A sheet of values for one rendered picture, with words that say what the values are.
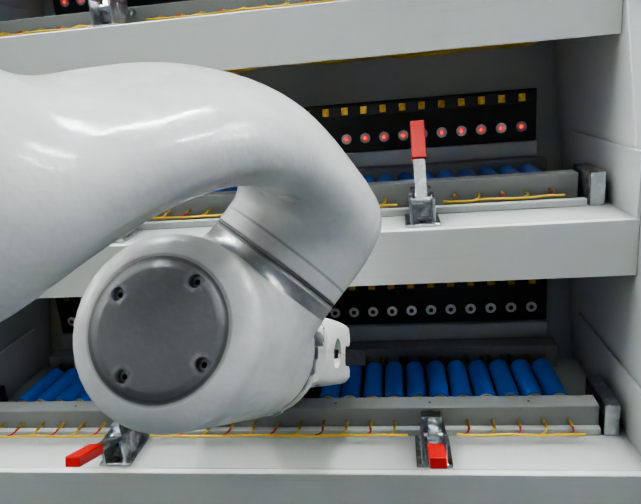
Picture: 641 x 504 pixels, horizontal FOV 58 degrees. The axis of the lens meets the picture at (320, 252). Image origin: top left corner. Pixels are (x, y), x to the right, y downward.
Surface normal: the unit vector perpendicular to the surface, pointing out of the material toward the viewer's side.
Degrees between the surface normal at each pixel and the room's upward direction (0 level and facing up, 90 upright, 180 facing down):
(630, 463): 19
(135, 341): 80
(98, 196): 98
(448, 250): 109
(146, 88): 39
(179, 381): 84
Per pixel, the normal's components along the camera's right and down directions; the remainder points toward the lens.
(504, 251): -0.12, 0.29
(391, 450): -0.08, -0.96
